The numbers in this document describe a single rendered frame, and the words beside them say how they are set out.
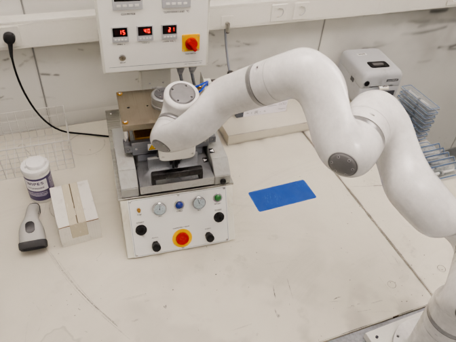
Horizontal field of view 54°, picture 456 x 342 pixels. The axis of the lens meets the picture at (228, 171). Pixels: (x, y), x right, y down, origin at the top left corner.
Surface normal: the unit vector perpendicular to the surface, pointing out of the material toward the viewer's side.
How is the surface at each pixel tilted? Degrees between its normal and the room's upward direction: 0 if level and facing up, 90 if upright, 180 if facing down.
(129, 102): 0
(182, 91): 20
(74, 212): 1
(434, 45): 90
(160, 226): 65
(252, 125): 0
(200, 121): 75
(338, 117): 50
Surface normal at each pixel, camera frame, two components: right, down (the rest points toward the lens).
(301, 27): 0.35, 0.64
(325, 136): -0.79, -0.05
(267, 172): 0.07, -0.74
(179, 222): 0.28, 0.28
